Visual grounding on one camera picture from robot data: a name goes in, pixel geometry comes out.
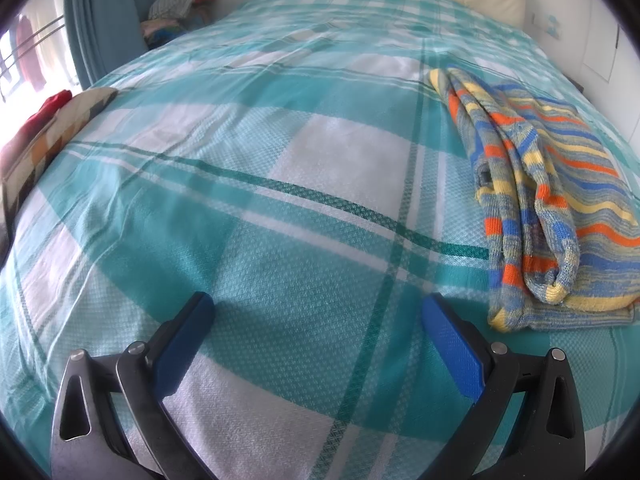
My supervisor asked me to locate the teal checked bed blanket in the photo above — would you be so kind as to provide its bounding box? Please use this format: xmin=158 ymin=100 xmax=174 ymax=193
xmin=0 ymin=0 xmax=640 ymax=480

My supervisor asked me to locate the colourful folded clothes stack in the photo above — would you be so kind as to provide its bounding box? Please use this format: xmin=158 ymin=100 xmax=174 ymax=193
xmin=141 ymin=17 xmax=190 ymax=52

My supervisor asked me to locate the hanging red garment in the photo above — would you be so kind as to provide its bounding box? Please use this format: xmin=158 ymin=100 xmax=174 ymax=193
xmin=15 ymin=15 xmax=47 ymax=93

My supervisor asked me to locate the red cloth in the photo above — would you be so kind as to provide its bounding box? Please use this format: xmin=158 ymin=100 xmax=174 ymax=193
xmin=25 ymin=89 xmax=73 ymax=127

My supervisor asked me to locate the patchwork patterned cushion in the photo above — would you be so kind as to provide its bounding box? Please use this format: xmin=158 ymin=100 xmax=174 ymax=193
xmin=0 ymin=87 xmax=120 ymax=241

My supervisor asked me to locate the metal window railing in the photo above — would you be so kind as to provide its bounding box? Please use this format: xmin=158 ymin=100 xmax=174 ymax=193
xmin=0 ymin=14 xmax=68 ymax=102

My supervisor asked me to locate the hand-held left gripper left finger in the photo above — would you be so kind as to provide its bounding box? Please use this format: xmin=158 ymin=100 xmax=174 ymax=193
xmin=50 ymin=291 xmax=217 ymax=480

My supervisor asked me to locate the blue curtain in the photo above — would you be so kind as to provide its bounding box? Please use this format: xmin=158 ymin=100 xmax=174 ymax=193
xmin=62 ymin=0 xmax=193 ymax=88

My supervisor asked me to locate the white wall socket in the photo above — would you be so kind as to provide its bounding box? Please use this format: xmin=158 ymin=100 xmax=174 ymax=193
xmin=532 ymin=12 xmax=562 ymax=37

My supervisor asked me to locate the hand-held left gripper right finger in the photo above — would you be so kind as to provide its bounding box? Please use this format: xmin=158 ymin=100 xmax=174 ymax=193
xmin=421 ymin=292 xmax=587 ymax=480

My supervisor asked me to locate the striped knit sweater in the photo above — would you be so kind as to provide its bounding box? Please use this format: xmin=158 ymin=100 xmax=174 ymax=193
xmin=429 ymin=66 xmax=640 ymax=333

